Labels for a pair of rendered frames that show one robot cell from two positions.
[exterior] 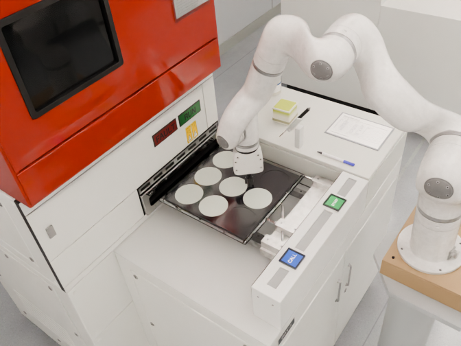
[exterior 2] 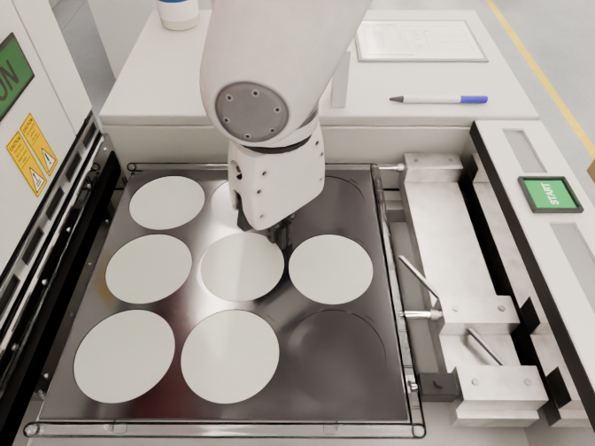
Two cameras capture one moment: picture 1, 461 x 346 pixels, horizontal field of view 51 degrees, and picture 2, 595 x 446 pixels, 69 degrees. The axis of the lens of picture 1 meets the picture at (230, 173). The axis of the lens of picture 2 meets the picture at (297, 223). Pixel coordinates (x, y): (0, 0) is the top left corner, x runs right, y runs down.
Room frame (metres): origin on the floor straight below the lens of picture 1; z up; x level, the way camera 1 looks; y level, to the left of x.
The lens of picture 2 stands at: (0.96, 0.14, 1.32)
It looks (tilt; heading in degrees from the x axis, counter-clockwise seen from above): 49 degrees down; 320
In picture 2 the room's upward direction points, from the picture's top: straight up
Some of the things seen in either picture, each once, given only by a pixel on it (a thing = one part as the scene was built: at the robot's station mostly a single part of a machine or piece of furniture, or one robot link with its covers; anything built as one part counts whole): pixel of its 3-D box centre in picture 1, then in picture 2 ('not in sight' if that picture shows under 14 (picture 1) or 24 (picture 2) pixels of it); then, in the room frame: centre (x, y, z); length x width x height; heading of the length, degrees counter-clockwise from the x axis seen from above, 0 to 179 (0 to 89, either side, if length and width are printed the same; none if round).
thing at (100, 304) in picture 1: (115, 245); not in sight; (1.45, 0.55, 0.41); 0.82 x 0.71 x 0.82; 140
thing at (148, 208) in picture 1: (184, 169); (60, 279); (1.35, 0.17, 0.89); 0.44 x 0.02 x 0.10; 140
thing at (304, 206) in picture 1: (300, 220); (452, 272); (1.07, -0.21, 0.87); 0.36 x 0.08 x 0.03; 140
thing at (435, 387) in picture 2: (258, 237); (436, 386); (0.99, -0.07, 0.90); 0.04 x 0.02 x 0.03; 50
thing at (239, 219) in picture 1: (232, 187); (240, 268); (1.23, 0.00, 0.90); 0.34 x 0.34 x 0.01; 50
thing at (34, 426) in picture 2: (200, 220); (225, 430); (1.09, 0.11, 0.90); 0.37 x 0.01 x 0.01; 50
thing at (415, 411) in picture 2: (276, 206); (391, 269); (1.11, -0.14, 0.90); 0.38 x 0.01 x 0.01; 140
